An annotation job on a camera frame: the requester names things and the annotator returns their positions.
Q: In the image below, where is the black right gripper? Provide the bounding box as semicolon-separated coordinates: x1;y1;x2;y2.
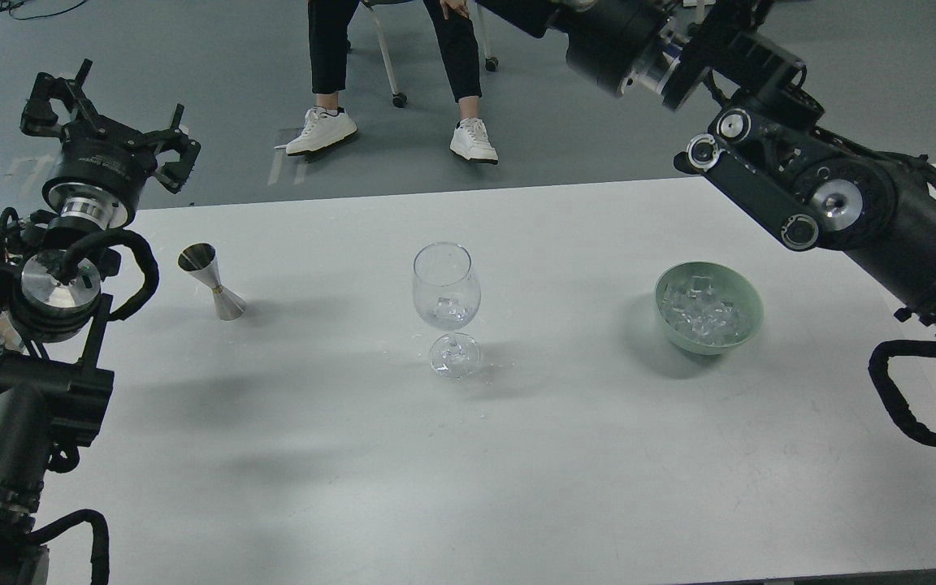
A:
480;1;692;100

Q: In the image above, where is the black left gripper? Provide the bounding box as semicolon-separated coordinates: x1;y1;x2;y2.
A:
19;58;201;229

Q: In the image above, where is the steel cocktail jigger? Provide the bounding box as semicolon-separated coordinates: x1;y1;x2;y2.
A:
177;243;248;321

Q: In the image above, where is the ice cube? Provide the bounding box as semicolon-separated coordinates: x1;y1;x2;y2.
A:
432;297;466;322

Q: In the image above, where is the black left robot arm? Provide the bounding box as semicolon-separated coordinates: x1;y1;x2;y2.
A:
0;60;201;584

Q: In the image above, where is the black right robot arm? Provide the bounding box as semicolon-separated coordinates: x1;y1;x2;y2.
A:
483;1;936;448

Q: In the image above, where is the pile of ice cubes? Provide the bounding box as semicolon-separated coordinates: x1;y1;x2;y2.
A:
661;276;752;347

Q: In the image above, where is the clear wine glass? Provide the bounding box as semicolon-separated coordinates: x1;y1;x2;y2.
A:
412;241;482;380

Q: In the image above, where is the white rolling chair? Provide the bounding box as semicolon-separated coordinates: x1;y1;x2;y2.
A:
346;0;500;109

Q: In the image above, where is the seated person in black trousers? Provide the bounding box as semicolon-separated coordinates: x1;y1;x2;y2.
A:
279;1;499;164

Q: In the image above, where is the green bowl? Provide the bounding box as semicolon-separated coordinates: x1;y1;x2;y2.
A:
653;262;765;356

